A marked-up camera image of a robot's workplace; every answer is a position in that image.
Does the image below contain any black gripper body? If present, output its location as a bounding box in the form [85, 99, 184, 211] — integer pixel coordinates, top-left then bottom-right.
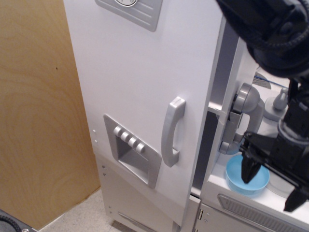
[240, 125, 309, 187]

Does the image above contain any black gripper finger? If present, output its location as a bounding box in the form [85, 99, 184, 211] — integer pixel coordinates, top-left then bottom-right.
[284, 186, 309, 212]
[241, 156, 261, 184]

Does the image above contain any grey fridge door handle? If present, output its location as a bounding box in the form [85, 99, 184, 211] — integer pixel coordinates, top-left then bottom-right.
[161, 97, 186, 167]

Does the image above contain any white toy fridge door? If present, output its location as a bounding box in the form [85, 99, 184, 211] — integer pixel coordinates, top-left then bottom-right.
[64, 0, 223, 226]

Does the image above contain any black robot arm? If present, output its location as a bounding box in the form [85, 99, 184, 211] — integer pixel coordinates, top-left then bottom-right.
[218, 0, 309, 212]

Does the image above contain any light blue plastic bowl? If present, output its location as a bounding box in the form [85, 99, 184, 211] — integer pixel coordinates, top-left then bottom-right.
[225, 155, 270, 196]

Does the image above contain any grey toy sink basin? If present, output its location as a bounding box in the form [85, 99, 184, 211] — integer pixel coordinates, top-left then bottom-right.
[258, 128, 295, 199]

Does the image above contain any grey oven vent panel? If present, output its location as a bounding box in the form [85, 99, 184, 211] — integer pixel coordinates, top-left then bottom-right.
[217, 194, 309, 232]

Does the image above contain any white toy kitchen cabinet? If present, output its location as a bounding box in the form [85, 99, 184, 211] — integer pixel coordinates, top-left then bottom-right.
[192, 20, 309, 232]

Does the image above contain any grey toy faucet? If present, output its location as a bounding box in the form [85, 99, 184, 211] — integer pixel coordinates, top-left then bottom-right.
[264, 87, 288, 122]

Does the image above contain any grey toy telephone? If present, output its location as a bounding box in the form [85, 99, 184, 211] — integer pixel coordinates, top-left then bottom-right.
[219, 83, 265, 155]

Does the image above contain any white lower freezer door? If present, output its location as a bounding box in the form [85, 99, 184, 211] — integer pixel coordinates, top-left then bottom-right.
[96, 157, 201, 232]

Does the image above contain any grey ice dispenser panel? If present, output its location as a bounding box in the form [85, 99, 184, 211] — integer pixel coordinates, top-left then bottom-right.
[103, 115, 162, 189]

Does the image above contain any grey clock panel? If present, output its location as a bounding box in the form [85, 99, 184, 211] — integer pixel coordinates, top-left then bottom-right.
[95, 0, 163, 32]

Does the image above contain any plywood board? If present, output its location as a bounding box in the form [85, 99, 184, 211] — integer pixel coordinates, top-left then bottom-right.
[0, 0, 99, 229]

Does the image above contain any black equipment base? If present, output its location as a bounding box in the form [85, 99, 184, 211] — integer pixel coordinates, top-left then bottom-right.
[0, 210, 37, 232]

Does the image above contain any blue cable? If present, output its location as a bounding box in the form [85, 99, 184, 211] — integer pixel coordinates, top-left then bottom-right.
[253, 75, 285, 87]

